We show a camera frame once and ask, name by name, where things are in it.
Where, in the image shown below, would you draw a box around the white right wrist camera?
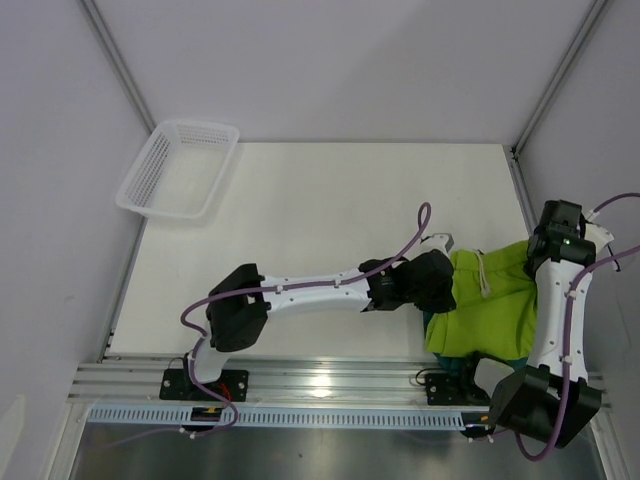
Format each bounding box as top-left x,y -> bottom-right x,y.
585,210 -> 615,255

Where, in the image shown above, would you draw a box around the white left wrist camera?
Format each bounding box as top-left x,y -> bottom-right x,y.
420,233 -> 454,255

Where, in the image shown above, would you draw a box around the slotted white cable duct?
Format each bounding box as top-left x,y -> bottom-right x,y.
87,404 -> 465,431

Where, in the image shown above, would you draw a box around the left aluminium frame post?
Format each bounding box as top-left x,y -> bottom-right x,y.
76,0 -> 156,134

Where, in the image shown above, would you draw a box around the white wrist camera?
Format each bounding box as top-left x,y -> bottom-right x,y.
585,210 -> 615,255
420,233 -> 454,255

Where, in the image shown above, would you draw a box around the white plastic basket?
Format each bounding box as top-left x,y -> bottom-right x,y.
115,119 -> 240,221

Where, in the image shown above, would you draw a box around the aluminium mounting rail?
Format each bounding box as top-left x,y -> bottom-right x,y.
66,356 -> 439,410

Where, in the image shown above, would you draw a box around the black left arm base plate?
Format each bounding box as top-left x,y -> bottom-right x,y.
159,368 -> 249,402

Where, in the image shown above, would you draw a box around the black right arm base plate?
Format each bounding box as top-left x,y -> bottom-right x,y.
414,369 -> 490,406

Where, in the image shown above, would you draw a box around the teal green shorts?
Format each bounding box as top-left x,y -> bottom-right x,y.
422,312 -> 528,377

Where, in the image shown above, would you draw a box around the lime green shorts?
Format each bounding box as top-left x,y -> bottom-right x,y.
425,241 -> 537,361

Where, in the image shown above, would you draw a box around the right aluminium frame post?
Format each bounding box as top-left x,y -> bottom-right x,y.
510,0 -> 614,161

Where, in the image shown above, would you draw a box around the aluminium frame post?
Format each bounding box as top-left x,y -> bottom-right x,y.
76,0 -> 156,134
510,0 -> 614,161

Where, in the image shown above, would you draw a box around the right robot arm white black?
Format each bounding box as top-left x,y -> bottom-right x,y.
456,200 -> 608,449

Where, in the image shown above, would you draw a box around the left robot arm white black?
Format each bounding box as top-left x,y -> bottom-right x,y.
180,249 -> 456,400

